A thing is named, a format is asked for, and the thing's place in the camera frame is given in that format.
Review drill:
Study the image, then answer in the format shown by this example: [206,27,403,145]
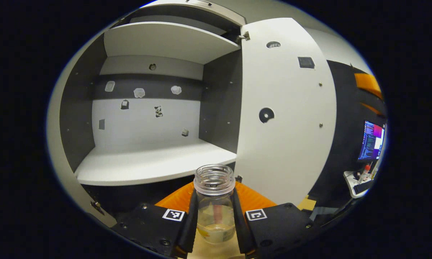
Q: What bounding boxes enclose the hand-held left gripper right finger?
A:
[232,181,323,259]

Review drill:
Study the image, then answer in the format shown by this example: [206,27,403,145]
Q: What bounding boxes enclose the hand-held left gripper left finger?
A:
[112,181,198,259]

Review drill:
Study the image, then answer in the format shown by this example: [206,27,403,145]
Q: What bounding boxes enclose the clear glass bottle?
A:
[194,164,236,245]

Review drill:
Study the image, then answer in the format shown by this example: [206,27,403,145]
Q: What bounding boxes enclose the white cabinet door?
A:
[234,17,337,207]
[46,32,117,228]

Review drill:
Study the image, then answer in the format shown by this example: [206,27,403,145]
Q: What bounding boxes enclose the white cabinet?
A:
[47,0,247,229]

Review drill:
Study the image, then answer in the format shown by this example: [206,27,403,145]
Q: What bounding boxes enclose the red-capped white bottle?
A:
[358,164,371,184]

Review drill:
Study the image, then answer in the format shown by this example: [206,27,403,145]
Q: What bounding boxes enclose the white cabinet shelf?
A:
[104,22,241,64]

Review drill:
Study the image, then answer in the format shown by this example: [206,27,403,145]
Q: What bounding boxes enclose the white cabinet drawer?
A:
[140,0,246,26]

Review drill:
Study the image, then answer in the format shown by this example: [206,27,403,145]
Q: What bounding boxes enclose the white side table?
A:
[343,169,377,198]

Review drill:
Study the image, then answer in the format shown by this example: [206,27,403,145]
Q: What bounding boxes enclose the black backdrop cloth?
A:
[308,59,387,209]

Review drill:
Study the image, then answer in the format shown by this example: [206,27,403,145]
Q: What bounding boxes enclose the computer monitor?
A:
[357,120,386,161]

